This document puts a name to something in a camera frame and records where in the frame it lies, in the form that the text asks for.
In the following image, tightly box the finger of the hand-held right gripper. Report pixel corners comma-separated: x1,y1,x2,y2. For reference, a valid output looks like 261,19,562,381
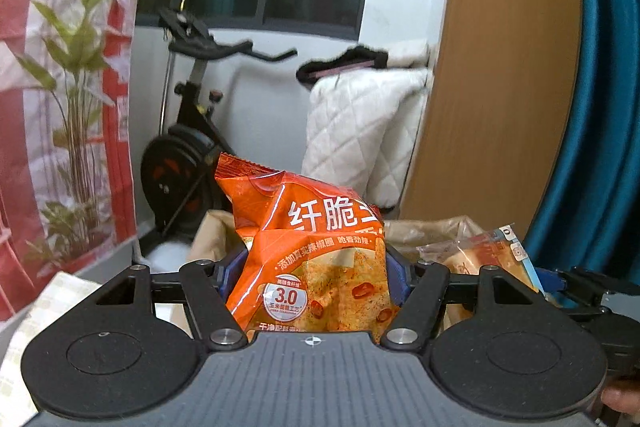
539,266,640,322

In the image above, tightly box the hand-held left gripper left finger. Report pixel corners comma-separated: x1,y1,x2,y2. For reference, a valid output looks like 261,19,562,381
95,249,249,353

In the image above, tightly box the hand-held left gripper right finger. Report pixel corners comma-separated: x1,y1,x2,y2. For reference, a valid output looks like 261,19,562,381
379,251,546,352

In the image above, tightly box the brown cardboard box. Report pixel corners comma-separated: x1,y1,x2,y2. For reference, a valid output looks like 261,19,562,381
155,207,493,343

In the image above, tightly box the orange chip snack packet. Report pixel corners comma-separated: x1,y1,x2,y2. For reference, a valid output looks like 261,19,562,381
214,152,402,335

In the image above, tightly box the clear bread snack packet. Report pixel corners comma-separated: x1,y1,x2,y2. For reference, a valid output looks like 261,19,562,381
416,223,547,333

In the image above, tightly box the person's right hand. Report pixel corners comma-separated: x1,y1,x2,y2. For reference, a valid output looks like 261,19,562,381
600,377,640,414

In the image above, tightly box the black exercise bike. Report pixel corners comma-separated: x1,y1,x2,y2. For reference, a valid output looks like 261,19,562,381
139,4,299,240

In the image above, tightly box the white quilted blanket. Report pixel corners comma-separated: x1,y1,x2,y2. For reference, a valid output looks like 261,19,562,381
300,44,433,210

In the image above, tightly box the teal curtain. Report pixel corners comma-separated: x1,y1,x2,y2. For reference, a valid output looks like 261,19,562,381
520,0,640,275

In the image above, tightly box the wooden chair back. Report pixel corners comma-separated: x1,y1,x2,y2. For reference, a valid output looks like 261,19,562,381
397,0,601,233

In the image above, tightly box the black clothes hanger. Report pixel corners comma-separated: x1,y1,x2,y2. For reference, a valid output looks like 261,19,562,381
295,46,391,84

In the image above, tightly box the red white printed curtain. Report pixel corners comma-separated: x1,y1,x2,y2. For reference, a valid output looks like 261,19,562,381
0,0,166,323

